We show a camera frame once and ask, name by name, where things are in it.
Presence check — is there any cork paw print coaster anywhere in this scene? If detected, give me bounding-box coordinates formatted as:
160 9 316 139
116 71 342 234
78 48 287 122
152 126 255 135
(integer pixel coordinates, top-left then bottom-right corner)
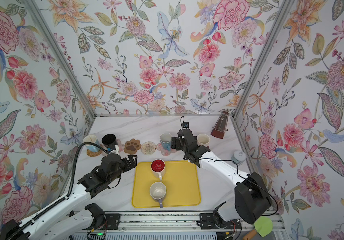
124 139 142 155

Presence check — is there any black mug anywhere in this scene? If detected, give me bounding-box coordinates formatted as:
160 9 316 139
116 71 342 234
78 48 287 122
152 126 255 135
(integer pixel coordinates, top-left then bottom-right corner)
102 134 118 152

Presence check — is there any cream mug pink handle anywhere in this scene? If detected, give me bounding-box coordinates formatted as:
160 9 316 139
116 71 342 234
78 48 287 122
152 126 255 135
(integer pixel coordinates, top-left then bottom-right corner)
197 134 210 147

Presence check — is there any white embroidered round coaster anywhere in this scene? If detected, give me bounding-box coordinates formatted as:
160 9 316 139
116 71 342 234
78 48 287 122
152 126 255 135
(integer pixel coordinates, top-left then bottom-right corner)
141 141 157 155

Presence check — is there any white mug blue handle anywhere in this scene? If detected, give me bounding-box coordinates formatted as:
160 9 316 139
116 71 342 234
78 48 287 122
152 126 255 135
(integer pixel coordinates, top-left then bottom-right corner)
160 133 172 151

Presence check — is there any red interior white mug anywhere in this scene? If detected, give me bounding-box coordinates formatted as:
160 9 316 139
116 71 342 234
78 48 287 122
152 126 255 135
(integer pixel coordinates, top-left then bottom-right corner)
151 159 166 182

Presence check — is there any woven rattan round coaster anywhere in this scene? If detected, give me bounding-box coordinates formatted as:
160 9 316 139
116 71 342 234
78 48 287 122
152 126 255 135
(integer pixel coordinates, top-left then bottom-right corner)
87 150 102 157

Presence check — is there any white mug light-blue handle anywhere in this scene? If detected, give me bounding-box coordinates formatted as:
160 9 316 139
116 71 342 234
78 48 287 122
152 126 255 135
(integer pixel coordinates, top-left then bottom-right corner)
83 135 101 153

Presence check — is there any white mug purple handle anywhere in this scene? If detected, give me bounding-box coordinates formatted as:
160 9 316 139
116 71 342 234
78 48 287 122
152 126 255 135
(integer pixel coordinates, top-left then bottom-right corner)
150 182 167 209

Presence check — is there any pale pink flower coaster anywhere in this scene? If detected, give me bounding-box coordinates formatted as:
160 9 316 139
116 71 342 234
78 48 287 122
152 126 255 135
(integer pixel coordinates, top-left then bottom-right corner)
117 139 125 153

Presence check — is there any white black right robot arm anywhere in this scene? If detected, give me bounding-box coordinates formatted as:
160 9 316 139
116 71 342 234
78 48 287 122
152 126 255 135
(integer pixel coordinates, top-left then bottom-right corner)
172 122 274 225

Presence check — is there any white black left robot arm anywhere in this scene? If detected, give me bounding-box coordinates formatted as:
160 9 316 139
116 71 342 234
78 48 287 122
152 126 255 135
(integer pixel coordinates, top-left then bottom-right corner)
0 145 138 240

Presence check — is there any brown wooden metronome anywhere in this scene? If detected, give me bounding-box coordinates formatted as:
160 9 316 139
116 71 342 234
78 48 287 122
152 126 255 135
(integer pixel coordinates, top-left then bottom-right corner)
211 111 229 139

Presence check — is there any yellow tray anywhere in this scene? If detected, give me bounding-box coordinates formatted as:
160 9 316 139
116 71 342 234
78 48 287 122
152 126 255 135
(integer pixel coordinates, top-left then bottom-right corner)
132 161 201 208

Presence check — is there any white ceramic lidded jar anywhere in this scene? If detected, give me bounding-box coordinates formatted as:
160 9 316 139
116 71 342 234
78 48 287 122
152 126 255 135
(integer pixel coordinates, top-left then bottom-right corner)
231 150 247 166

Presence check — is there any green silicone spatula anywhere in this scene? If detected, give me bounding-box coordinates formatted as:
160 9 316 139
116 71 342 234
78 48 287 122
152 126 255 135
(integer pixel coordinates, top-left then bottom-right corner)
242 216 273 240

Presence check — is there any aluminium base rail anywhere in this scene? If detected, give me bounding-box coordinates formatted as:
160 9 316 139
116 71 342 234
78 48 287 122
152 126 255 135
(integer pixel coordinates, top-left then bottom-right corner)
66 211 283 233

